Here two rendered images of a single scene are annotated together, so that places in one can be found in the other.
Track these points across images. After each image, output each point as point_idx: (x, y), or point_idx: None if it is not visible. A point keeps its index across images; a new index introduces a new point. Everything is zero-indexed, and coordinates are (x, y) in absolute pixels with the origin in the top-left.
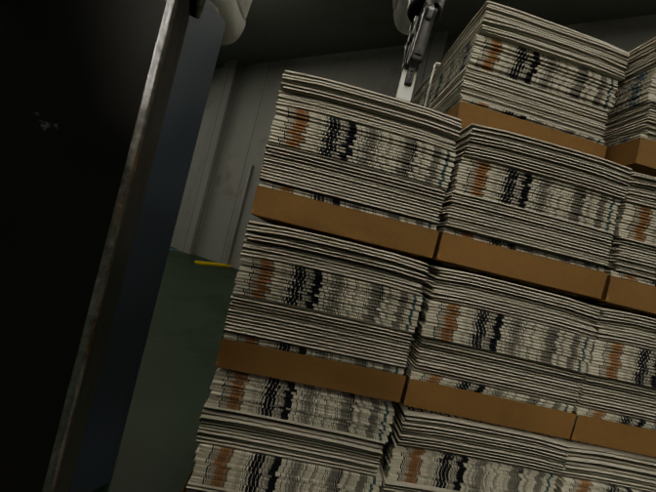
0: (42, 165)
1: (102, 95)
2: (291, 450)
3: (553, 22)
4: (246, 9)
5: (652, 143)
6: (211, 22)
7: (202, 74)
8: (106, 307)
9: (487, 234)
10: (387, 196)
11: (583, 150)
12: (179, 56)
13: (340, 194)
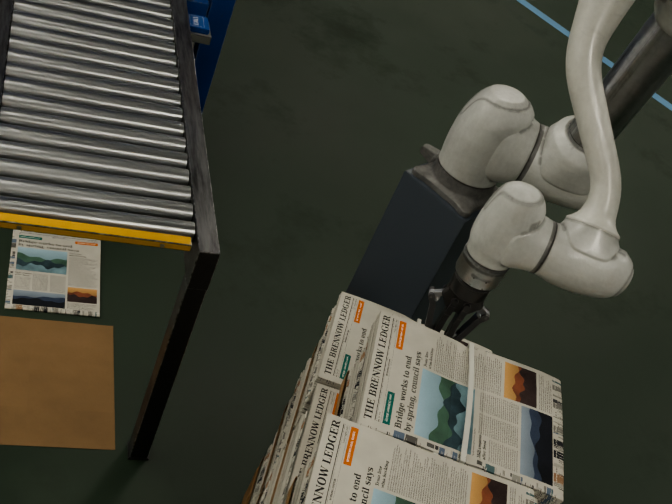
0: (176, 307)
1: (179, 302)
2: (261, 480)
3: (372, 356)
4: (576, 188)
5: (292, 487)
6: (449, 222)
7: (435, 256)
8: (179, 329)
9: (286, 454)
10: (306, 391)
11: None
12: (202, 296)
13: (310, 373)
